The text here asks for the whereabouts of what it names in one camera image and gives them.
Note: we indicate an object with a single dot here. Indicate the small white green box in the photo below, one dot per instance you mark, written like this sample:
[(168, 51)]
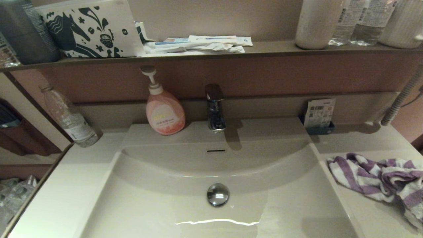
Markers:
[(142, 31)]

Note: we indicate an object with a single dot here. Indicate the small card in blue holder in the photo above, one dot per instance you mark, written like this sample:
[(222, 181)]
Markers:
[(320, 112)]

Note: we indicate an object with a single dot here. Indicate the white ribbed container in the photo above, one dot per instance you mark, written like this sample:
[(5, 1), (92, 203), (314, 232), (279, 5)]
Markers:
[(403, 26)]

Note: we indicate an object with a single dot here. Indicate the white ceramic bottle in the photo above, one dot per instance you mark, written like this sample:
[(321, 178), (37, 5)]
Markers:
[(317, 26)]

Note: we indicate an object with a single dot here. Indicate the blue white toothbrush packet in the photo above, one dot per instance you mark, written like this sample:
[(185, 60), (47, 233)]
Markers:
[(175, 41)]

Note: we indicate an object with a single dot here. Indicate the wrapped plastic bottle pack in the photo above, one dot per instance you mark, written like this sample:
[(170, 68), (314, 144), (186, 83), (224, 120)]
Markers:
[(15, 198)]

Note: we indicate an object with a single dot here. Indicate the white ceramic sink basin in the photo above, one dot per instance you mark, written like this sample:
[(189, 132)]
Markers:
[(165, 205)]

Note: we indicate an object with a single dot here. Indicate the brown wall shelf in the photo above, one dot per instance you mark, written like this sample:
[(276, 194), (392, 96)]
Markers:
[(274, 47)]

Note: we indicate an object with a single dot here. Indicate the dark brown panel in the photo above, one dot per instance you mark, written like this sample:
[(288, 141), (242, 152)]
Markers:
[(29, 142)]

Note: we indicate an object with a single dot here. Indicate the dark grey cylinder container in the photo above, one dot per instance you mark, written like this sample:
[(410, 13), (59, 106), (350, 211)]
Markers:
[(23, 36)]

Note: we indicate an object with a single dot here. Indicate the pink soap pump bottle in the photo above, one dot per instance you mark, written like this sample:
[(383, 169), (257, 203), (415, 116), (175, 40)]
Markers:
[(165, 115)]

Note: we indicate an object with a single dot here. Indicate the clear plastic water bottle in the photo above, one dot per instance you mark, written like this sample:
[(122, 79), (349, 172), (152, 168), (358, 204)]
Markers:
[(343, 26), (71, 122), (370, 29)]

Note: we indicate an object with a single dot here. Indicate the tan metal rail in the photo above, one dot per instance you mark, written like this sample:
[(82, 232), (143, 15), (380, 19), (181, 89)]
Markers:
[(31, 198)]

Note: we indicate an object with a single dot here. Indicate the long white toothbrush packet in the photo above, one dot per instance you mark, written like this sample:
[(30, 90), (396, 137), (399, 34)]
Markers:
[(218, 40)]

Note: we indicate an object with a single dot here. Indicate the clear plastic packet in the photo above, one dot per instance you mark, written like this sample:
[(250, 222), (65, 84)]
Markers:
[(6, 56)]

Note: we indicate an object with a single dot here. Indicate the chrome lever faucet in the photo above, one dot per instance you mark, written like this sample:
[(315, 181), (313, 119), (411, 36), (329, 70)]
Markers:
[(215, 112)]

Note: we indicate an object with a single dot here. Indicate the chrome drain stopper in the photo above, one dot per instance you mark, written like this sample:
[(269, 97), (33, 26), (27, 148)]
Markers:
[(218, 195)]

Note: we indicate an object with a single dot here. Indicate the small blue tray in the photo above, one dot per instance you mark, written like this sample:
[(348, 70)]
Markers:
[(319, 131)]

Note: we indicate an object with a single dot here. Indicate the white tubes and packets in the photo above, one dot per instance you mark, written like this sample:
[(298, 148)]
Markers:
[(198, 49)]

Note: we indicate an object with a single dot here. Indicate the white horse print bag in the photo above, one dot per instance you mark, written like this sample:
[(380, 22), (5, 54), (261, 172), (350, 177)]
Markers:
[(99, 26)]

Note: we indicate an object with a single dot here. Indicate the dark object blue rim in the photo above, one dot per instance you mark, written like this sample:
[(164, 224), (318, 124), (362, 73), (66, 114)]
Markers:
[(6, 117)]

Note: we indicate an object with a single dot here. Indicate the purple white striped towel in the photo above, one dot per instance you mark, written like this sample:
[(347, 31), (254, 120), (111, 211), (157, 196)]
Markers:
[(363, 175)]

